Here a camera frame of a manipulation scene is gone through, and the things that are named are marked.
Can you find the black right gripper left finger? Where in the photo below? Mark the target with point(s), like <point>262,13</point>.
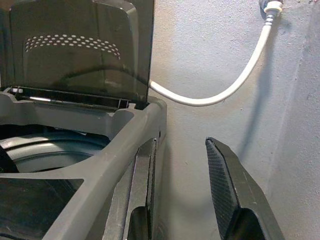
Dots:
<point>140,190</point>

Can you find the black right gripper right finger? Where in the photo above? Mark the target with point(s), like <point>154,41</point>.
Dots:
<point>235,190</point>

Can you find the dark washing machine lid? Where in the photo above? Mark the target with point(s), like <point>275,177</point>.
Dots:
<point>75,62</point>

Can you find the grey top-load washing machine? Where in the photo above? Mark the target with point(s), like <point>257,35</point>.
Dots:
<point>130,140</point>

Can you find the washing machine drum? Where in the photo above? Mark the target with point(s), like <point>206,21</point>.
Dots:
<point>50,152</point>

